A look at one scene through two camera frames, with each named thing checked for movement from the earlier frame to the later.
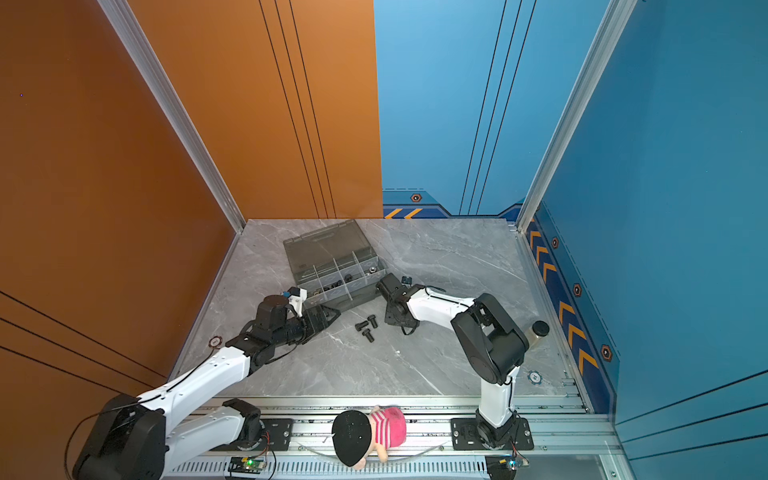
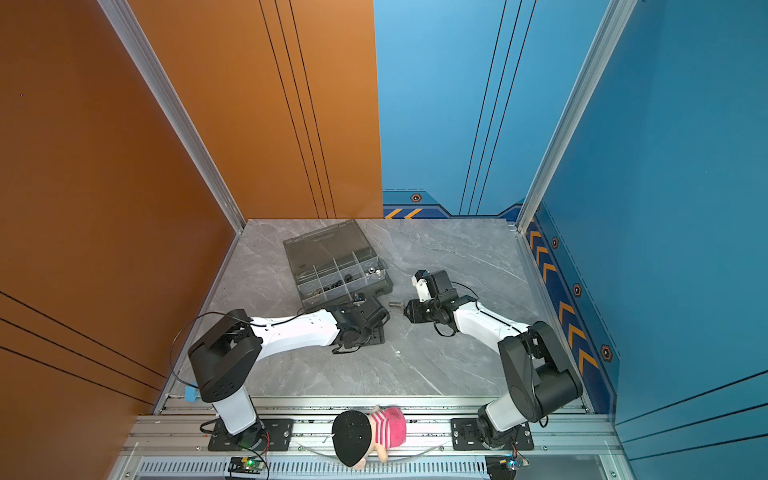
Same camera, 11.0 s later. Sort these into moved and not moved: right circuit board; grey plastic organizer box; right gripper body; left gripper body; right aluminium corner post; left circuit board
Moved: left gripper body; right gripper body
Not moved: left circuit board; right aluminium corner post; right circuit board; grey plastic organizer box
